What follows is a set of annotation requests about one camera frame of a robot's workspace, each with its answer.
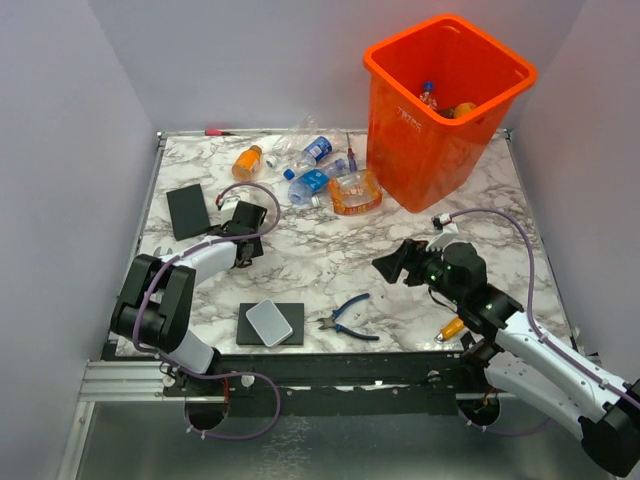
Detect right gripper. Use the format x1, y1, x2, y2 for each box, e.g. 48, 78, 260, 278
372, 237, 465, 305

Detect small orange juice bottle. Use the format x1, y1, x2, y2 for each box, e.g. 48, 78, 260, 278
231, 145, 262, 182

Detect large crushed orange bottle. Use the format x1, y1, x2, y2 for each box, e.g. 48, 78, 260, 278
328, 170, 383, 216

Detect blue pepsi bottle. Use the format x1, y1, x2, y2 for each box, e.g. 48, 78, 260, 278
419, 81, 438, 111

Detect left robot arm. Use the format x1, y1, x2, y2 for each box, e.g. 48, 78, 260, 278
110, 201, 267, 395

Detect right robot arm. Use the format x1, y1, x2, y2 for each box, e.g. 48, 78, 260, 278
372, 239, 639, 477

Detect orange plastic bin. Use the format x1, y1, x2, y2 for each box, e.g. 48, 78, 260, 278
363, 14, 537, 213

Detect black foam pad upper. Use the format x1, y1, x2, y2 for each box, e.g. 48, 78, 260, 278
166, 184, 211, 241

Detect blue label water bottle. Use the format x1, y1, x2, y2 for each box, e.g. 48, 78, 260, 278
288, 159, 348, 206

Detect red pen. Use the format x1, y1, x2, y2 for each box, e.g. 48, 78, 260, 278
204, 129, 235, 137

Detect silver wrench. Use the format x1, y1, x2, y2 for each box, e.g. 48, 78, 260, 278
153, 247, 173, 257

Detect white rounded box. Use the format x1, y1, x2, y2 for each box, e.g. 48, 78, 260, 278
246, 299, 293, 348

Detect blue label bottle top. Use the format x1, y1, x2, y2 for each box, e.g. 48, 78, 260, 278
294, 136, 333, 169

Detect clear crushed bottle back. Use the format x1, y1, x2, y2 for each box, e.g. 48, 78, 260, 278
272, 116, 318, 154

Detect red screwdriver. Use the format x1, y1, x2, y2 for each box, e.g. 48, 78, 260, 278
345, 132, 358, 172

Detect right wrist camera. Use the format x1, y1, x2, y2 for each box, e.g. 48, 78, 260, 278
427, 213, 459, 252

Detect blue handle pliers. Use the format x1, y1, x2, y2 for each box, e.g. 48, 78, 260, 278
316, 293, 380, 342

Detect yellow handle utility knife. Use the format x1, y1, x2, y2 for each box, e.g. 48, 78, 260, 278
434, 317, 465, 343

